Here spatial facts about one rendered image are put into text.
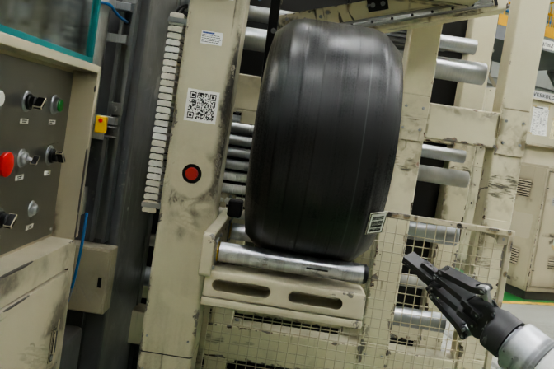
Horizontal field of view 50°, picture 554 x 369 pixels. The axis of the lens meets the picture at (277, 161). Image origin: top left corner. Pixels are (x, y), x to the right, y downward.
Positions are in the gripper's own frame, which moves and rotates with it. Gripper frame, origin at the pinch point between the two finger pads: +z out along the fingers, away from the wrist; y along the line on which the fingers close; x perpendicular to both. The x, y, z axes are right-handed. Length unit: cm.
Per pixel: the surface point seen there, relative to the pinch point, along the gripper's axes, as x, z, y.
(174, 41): -14, 71, -20
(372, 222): 2.3, 15.3, 1.0
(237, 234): -4, 53, 30
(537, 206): 400, 133, 225
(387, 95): 8.9, 24.5, -23.0
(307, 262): -6.0, 23.5, 15.2
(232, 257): -18.8, 34.0, 16.3
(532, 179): 411, 150, 210
